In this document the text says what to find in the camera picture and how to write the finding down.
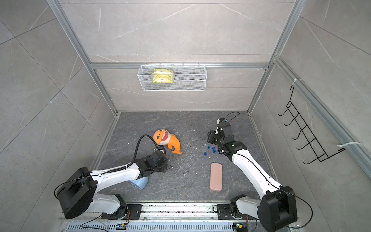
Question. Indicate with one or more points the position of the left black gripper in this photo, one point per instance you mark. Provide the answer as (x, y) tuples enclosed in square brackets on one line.
[(165, 166)]

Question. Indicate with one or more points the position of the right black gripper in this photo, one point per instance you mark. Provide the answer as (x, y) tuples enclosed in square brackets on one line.
[(210, 137)]

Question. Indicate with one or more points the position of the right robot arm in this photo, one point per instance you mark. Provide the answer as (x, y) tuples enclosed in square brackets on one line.
[(276, 208)]

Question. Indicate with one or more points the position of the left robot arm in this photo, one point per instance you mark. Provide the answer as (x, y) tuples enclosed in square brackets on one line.
[(81, 192)]

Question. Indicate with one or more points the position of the light blue cup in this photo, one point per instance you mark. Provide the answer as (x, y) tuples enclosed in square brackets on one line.
[(140, 183)]

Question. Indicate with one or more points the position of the orange shark plush toy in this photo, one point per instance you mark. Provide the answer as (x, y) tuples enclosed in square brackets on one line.
[(164, 138)]

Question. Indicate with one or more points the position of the pink rectangular case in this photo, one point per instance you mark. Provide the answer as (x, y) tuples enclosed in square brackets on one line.
[(216, 177)]

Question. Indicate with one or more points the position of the yellow packet in basket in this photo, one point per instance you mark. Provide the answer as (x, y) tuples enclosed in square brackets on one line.
[(162, 76)]

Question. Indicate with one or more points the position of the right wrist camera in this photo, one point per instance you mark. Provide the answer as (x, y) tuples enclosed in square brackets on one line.
[(222, 122)]

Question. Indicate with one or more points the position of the metal base rail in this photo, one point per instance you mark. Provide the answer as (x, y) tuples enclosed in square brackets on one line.
[(165, 217)]

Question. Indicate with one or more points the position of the white wire basket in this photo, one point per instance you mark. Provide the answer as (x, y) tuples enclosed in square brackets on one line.
[(186, 78)]

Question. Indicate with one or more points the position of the black wall hook rack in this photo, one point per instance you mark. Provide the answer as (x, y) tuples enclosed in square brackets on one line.
[(306, 132)]

